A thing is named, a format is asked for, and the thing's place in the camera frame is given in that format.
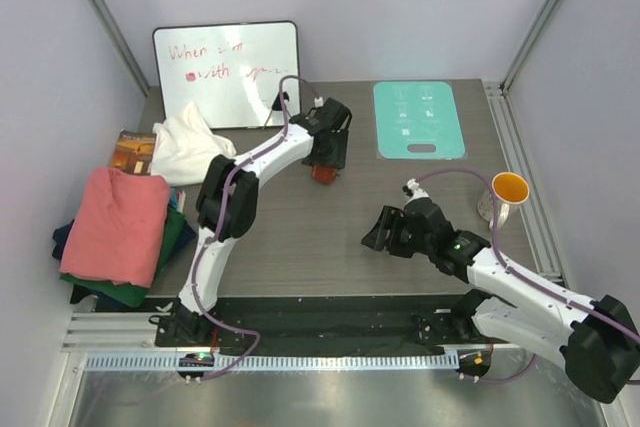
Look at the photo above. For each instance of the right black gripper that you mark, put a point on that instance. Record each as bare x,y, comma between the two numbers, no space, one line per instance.
391,218

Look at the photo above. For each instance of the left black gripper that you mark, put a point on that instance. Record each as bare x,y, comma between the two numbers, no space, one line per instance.
336,158

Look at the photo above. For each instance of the red brown cube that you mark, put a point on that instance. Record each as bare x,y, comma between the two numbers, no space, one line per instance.
324,175

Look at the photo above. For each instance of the small white whiteboard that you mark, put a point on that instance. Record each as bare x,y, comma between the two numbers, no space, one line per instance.
231,72

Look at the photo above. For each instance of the white t shirt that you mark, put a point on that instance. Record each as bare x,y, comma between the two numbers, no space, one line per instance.
185,147

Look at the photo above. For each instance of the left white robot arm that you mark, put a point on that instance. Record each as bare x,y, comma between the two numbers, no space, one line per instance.
227,204

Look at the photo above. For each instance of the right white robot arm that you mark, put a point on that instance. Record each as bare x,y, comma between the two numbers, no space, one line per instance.
595,342

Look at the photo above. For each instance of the teal cutting board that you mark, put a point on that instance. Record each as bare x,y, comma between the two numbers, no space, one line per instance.
417,120

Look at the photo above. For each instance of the white mug yellow inside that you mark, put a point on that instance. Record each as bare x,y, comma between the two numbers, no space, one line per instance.
507,192

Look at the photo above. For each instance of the brown book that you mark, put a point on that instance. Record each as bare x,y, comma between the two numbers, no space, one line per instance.
133,152

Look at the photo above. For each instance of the pink folded t shirt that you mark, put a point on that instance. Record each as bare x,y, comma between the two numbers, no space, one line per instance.
118,230

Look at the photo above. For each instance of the green folded t shirt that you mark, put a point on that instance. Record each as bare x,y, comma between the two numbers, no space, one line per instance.
127,294

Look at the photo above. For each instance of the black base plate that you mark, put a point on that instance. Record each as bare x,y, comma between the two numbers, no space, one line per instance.
338,326

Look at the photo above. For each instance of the right aluminium rail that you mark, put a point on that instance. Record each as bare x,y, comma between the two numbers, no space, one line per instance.
536,224

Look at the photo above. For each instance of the aluminium rail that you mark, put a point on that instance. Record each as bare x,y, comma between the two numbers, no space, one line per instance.
112,331
536,224

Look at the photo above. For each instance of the perforated cable tray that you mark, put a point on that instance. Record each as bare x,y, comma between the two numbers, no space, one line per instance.
184,362

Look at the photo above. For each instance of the right aluminium frame post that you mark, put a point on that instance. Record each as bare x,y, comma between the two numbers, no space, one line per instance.
541,22

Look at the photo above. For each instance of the aluminium frame post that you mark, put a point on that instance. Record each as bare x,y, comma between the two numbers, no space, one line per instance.
541,22
119,42

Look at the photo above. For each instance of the left aluminium frame post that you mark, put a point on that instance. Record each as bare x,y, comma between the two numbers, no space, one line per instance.
119,42

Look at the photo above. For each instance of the front aluminium rail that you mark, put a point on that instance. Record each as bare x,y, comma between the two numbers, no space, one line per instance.
112,331

